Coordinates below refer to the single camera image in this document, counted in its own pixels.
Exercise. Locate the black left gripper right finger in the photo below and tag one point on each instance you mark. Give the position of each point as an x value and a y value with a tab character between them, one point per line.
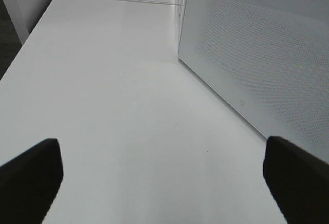
297	180

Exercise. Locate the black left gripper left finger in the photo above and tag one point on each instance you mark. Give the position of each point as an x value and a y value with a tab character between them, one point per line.
30	183

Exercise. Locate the white microwave door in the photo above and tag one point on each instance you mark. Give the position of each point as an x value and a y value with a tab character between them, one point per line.
268	59

